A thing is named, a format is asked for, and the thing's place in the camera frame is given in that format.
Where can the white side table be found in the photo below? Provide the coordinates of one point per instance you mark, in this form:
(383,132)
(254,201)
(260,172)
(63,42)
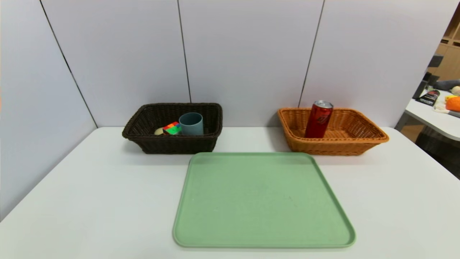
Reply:
(438,120)

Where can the dark brown wicker basket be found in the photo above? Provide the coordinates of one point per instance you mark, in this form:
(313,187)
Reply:
(151,144)

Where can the grey plush toy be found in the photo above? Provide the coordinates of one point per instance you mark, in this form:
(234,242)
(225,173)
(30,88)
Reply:
(447,85)

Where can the multicoloured puzzle cube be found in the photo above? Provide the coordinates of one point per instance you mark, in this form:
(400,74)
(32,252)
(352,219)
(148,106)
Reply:
(172,128)

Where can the dark round bin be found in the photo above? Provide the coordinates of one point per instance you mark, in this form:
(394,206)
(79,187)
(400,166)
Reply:
(438,147)

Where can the small yellow toy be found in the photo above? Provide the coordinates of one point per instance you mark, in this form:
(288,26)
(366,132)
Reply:
(450,97)

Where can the wooden shelf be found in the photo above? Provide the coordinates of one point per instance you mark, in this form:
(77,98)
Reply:
(451,54)

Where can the cream round toy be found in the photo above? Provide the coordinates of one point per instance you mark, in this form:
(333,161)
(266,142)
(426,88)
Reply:
(455,90)

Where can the black red box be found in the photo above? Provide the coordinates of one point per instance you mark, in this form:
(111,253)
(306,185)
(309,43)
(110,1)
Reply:
(429,98)

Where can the orange plush toy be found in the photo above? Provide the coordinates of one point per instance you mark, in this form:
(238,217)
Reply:
(453,104)

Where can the black office chair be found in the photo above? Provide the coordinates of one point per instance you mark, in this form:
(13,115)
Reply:
(435,60)

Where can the red soda can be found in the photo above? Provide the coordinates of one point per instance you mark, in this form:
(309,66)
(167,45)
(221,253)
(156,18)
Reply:
(318,121)

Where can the light green plastic tray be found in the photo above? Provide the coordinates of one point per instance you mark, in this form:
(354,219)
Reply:
(258,208)

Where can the blue-grey plastic cup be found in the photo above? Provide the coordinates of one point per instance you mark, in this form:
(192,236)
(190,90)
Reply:
(191,125)

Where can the orange wicker basket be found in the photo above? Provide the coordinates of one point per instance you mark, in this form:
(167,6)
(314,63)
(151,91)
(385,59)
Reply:
(345,144)

